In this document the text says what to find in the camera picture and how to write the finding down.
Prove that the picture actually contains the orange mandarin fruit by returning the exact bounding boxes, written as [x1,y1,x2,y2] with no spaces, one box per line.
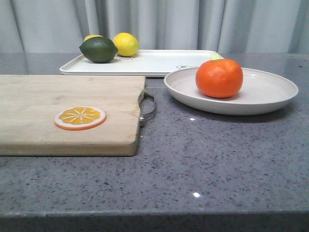
[196,58,243,98]

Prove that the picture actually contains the beige round plate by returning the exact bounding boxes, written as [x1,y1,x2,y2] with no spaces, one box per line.
[164,67,298,116]

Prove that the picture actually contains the white rectangular tray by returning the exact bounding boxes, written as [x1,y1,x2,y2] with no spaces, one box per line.
[60,50,215,77]

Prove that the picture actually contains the orange slice toy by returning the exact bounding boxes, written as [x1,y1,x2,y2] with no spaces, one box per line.
[54,106,107,131]

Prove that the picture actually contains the yellow lemon right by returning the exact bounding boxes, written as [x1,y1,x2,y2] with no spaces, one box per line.
[113,32,139,57]

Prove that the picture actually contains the yellow lemon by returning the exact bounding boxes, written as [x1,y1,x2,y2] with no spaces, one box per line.
[113,32,139,57]
[84,34,102,41]

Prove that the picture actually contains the pale yellow strip pieces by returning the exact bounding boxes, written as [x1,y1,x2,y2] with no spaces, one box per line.
[210,52,224,60]

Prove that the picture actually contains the green lime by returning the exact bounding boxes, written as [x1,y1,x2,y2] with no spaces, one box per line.
[79,37,118,63]

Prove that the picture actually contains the yellow lemon left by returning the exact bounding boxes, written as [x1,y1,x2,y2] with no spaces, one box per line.
[84,34,102,41]

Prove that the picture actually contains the grey curtain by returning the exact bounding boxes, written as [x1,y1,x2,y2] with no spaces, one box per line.
[0,0,309,54]

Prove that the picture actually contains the wooden cutting board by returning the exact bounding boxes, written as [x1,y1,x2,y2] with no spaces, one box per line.
[0,74,145,156]

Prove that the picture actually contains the metal cutting board handle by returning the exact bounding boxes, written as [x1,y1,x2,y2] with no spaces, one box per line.
[139,91,155,127]

